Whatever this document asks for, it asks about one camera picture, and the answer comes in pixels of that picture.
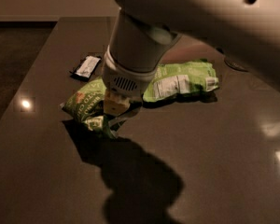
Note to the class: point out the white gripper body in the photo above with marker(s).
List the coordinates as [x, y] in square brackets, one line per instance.
[125, 79]

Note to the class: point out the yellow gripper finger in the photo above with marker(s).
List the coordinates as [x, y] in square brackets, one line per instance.
[115, 104]

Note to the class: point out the green jalapeno chip bag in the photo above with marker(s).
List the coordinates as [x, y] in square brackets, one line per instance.
[86, 107]

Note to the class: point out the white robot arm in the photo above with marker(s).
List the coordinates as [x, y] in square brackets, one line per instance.
[246, 31]

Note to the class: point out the light green chip bag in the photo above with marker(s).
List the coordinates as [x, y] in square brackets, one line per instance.
[190, 78]

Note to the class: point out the rxbar blueberry bar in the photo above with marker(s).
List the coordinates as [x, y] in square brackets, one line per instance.
[87, 66]

